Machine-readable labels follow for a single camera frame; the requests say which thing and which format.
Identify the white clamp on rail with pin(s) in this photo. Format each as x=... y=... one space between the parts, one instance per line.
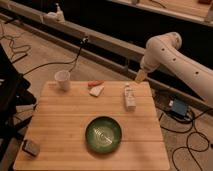
x=57 y=16

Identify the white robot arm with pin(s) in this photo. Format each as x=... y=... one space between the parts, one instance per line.
x=163 y=49

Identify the black chair frame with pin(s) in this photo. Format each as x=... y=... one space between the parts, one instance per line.
x=13 y=92

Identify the white paper cup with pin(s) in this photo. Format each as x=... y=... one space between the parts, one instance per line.
x=63 y=79

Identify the yellowish robot end tool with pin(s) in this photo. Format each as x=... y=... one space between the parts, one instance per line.
x=141 y=76

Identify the orange marker pen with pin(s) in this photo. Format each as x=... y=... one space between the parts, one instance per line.
x=95 y=83

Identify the green bowl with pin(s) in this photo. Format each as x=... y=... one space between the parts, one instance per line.
x=103 y=135

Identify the grey sponge block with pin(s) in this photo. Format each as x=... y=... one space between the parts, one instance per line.
x=31 y=147

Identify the blue power box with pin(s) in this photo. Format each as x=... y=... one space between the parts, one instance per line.
x=178 y=107

